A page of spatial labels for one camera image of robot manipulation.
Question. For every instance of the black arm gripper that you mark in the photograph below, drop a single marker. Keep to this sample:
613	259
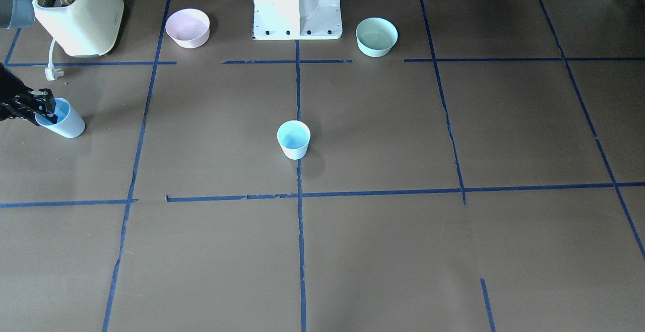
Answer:
9	91

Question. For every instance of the light blue cup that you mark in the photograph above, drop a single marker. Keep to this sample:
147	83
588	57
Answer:
69	123
293	136

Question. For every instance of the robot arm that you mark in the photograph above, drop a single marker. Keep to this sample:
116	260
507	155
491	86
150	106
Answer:
16	14

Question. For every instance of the blue tape strip far row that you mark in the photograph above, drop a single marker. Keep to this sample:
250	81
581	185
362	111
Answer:
318	61

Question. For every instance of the blue tape strip row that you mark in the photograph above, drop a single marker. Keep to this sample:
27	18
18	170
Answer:
214	198
318	61

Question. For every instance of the cream toaster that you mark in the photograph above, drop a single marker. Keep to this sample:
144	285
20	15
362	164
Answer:
84	29

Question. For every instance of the blue tape strip middle row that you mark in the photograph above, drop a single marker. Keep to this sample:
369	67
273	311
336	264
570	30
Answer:
214	198

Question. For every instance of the pink bowl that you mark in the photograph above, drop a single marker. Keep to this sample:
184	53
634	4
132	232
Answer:
189	28

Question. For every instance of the blue tape strip centre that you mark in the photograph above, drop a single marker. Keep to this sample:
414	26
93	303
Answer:
303	306

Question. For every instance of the green bowl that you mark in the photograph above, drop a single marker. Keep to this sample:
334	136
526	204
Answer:
376	36

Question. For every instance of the blue tape strip lengthwise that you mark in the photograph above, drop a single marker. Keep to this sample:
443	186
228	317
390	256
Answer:
443	90

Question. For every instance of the blue tape strip crosswise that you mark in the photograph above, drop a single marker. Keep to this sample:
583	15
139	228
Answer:
613	182

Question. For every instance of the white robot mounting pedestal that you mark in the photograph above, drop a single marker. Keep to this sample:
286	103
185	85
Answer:
275	20

